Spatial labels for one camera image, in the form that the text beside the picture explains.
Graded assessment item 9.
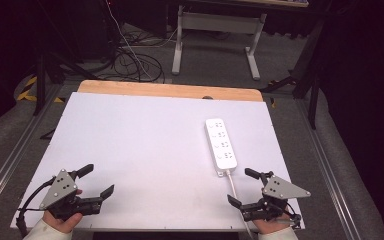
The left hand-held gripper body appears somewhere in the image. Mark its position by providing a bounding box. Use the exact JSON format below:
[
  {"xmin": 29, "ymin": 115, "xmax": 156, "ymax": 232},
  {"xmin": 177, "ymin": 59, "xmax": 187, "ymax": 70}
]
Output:
[{"xmin": 39, "ymin": 168, "xmax": 105, "ymax": 222}]

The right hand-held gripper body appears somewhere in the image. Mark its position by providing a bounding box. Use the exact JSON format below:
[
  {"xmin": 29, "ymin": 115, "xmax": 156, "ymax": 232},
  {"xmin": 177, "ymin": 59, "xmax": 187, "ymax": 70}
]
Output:
[{"xmin": 239, "ymin": 175, "xmax": 312, "ymax": 230}]

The white power strip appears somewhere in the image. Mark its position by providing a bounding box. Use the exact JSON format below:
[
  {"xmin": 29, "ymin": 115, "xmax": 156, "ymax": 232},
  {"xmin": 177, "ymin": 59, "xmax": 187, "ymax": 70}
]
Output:
[{"xmin": 204, "ymin": 117, "xmax": 238, "ymax": 178}]

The person's left hand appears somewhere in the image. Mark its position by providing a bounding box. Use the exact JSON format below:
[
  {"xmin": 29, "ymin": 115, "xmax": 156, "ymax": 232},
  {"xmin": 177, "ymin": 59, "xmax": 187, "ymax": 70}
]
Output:
[{"xmin": 42, "ymin": 209, "xmax": 84, "ymax": 235}]

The person's right hand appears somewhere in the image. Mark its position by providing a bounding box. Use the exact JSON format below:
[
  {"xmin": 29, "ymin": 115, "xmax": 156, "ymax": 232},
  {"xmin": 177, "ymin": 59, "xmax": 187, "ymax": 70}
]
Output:
[{"xmin": 253, "ymin": 218, "xmax": 295, "ymax": 235}]

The white board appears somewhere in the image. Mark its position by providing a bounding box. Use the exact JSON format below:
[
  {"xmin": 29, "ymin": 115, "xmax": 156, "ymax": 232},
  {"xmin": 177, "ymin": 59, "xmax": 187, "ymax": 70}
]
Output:
[{"xmin": 9, "ymin": 91, "xmax": 306, "ymax": 233}]

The black metal stand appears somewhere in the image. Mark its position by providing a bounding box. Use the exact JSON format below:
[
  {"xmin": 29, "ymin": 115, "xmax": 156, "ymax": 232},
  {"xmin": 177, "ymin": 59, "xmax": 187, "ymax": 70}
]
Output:
[
  {"xmin": 261, "ymin": 19, "xmax": 326, "ymax": 130},
  {"xmin": 33, "ymin": 49, "xmax": 98, "ymax": 116}
]

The yellow black floor tape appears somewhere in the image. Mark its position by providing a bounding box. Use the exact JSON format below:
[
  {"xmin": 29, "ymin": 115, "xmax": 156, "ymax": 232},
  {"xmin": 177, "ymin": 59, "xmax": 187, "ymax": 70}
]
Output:
[{"xmin": 16, "ymin": 75, "xmax": 65, "ymax": 104}]

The white power strip cable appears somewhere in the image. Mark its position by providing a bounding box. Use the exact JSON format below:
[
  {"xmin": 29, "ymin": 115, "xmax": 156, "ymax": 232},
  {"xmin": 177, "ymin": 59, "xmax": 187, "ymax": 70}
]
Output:
[{"xmin": 225, "ymin": 170, "xmax": 255, "ymax": 240}]

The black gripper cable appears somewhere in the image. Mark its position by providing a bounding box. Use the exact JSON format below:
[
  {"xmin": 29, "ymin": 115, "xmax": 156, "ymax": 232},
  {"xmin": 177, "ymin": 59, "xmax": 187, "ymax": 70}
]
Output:
[{"xmin": 15, "ymin": 176, "xmax": 58, "ymax": 238}]

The aluminium floor rail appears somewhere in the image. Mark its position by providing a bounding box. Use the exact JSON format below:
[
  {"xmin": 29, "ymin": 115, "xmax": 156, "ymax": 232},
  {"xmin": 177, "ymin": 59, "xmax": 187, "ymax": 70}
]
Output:
[
  {"xmin": 0, "ymin": 83, "xmax": 63, "ymax": 214},
  {"xmin": 295, "ymin": 99, "xmax": 359, "ymax": 240}
]

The black floor cable bundle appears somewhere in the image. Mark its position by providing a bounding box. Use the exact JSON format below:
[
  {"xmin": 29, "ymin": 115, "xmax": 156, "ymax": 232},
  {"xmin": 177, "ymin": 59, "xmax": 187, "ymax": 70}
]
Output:
[{"xmin": 111, "ymin": 46, "xmax": 166, "ymax": 84}]

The thin white floor cable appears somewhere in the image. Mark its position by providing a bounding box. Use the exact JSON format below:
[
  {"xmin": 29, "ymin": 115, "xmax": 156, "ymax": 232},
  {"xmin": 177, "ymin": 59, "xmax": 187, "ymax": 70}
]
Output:
[{"xmin": 106, "ymin": 0, "xmax": 154, "ymax": 81}]

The white metal table frame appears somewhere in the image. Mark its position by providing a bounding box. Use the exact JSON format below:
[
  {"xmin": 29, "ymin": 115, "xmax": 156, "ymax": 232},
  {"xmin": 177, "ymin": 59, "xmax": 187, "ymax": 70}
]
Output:
[{"xmin": 171, "ymin": 0, "xmax": 310, "ymax": 81}]

